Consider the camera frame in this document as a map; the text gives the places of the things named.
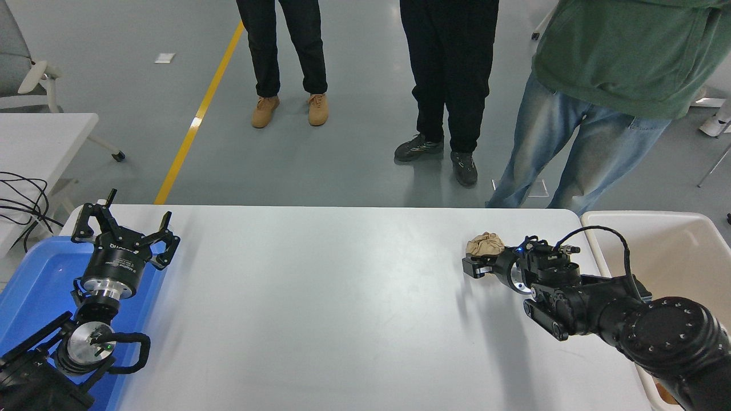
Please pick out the grey metal chair leg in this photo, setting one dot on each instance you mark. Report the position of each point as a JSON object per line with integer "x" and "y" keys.
{"x": 714, "y": 168}

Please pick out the large pale plastic bin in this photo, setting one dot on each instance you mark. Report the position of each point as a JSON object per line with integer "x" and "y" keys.
{"x": 674, "y": 251}

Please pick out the person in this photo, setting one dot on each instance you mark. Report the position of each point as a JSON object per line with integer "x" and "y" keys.
{"x": 622, "y": 51}
{"x": 285, "y": 40}
{"x": 451, "y": 57}

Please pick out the white chair base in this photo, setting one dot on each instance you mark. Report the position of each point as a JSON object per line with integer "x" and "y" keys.
{"x": 718, "y": 123}

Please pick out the white chair leg with castor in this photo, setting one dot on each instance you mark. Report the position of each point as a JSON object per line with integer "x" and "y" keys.
{"x": 542, "y": 23}

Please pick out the tan paper ball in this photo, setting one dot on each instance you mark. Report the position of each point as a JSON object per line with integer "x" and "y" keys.
{"x": 485, "y": 244}

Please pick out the grey office chair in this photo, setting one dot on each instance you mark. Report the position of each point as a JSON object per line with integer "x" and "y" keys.
{"x": 11, "y": 63}

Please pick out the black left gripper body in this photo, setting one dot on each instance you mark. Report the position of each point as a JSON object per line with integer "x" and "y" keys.
{"x": 114, "y": 268}

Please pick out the silver floor plate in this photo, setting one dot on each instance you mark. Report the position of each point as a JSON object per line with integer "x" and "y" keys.
{"x": 539, "y": 188}

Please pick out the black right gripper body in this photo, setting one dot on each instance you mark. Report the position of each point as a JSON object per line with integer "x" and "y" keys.
{"x": 504, "y": 267}

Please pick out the blue plastic tray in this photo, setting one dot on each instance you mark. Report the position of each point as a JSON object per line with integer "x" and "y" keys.
{"x": 40, "y": 274}

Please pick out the white side table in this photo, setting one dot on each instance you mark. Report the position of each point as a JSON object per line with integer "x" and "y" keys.
{"x": 34, "y": 142}

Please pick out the small white floor label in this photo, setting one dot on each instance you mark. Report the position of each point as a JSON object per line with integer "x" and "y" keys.
{"x": 164, "y": 58}

